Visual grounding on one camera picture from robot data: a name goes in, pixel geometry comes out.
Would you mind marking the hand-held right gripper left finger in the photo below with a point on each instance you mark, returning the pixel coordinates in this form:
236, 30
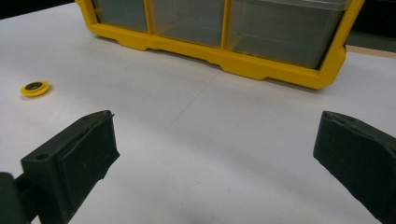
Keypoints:
81, 155

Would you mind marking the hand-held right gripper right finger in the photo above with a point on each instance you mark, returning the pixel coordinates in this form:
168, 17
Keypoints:
358, 155

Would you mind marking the yellow round magnet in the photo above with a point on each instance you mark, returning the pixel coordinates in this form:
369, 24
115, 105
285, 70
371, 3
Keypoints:
35, 88

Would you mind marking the clear plastic drawer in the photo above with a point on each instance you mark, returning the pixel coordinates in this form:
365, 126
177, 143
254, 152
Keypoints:
280, 34
186, 21
123, 14

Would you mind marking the yellow drawer organizer cabinet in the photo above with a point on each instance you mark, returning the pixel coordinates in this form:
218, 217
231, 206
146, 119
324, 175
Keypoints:
236, 60

